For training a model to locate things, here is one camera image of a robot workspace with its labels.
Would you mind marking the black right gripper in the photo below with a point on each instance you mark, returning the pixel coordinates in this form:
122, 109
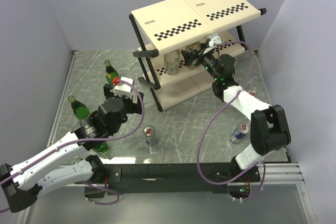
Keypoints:
189, 56

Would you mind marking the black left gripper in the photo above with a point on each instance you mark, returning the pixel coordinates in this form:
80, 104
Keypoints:
134, 107

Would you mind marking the clear Chang soda water bottle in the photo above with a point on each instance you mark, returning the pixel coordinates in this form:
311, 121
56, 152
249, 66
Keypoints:
172, 62

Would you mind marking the silver blue energy drink can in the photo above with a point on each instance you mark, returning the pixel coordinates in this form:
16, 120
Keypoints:
150, 135

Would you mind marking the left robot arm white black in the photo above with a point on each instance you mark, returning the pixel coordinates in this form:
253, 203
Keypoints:
24, 182

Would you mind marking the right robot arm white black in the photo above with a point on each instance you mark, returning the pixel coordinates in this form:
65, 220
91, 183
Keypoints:
269, 130

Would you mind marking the green glass bottle far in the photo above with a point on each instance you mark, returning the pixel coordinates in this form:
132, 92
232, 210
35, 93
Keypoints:
111, 73

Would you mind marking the green glass bottle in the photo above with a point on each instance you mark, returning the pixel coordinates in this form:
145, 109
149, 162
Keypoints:
111, 73
100, 146
79, 109

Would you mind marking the green glass bottle middle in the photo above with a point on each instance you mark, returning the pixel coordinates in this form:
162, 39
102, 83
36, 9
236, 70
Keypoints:
79, 109

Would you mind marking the green glass bottle near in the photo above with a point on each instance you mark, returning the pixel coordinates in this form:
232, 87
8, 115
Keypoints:
100, 146

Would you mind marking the energy drink can far right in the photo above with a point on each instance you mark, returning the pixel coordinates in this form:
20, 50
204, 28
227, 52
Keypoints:
253, 93

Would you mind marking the energy drink can lying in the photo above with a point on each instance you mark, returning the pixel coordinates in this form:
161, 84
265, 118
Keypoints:
239, 133

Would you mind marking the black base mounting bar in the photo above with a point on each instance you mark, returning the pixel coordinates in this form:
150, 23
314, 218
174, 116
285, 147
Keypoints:
169, 178

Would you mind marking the beige two-tier shelf black frame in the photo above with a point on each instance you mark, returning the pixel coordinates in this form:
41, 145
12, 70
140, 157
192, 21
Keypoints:
171, 25

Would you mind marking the aluminium rail frame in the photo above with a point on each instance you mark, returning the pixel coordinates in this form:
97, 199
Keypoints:
190, 129

